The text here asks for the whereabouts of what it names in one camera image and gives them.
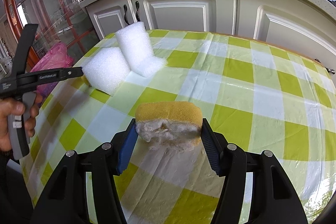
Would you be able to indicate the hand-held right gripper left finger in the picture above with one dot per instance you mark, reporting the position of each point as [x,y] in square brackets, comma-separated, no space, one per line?
[126,150]

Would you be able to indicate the person's left hand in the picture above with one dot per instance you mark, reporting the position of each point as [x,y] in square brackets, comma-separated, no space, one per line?
[4,129]

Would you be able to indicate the white foam block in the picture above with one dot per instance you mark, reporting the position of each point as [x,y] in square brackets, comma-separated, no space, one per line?
[105,71]

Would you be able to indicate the white L-shaped foam piece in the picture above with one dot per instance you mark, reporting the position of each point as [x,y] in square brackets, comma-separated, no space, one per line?
[136,48]

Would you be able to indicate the green checkered tablecloth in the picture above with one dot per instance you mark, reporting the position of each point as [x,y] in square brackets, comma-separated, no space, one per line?
[236,108]

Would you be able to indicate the white kitchen cabinet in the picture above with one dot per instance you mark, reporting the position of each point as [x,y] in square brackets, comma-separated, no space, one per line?
[210,3]

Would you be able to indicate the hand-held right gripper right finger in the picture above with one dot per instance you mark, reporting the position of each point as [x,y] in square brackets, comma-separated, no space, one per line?
[210,150]

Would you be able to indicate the pink plastic bag lined bin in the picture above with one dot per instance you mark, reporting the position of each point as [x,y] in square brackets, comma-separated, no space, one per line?
[57,56]

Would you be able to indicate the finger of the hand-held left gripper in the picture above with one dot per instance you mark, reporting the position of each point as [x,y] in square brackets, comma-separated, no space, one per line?
[71,73]

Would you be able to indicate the yellow sponge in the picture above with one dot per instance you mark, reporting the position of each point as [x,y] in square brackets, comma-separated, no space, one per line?
[168,113]

